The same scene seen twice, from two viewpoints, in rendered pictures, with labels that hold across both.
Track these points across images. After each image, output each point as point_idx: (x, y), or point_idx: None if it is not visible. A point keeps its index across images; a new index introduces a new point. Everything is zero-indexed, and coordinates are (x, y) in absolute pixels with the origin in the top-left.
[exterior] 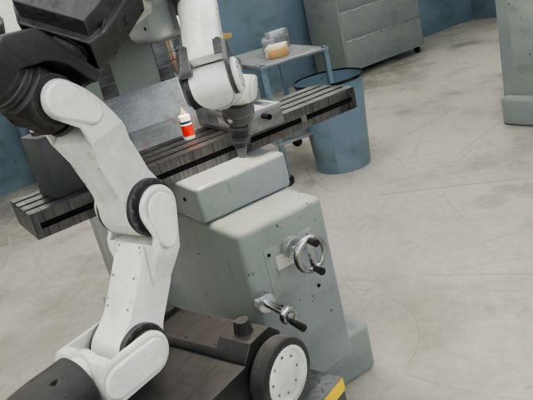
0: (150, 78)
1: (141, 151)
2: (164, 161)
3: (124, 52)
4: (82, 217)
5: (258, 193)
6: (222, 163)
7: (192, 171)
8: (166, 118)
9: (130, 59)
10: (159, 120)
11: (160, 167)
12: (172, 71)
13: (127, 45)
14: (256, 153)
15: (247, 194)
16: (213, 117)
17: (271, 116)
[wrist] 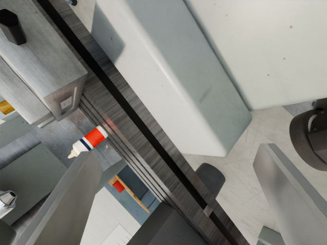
0: (43, 153)
1: (132, 168)
2: (164, 184)
3: (26, 189)
4: (242, 241)
5: (193, 31)
6: (138, 96)
7: (163, 138)
8: (79, 131)
9: (31, 180)
10: (82, 136)
11: (173, 185)
12: (14, 207)
13: (16, 190)
14: (108, 40)
15: (201, 53)
16: (64, 109)
17: (0, 10)
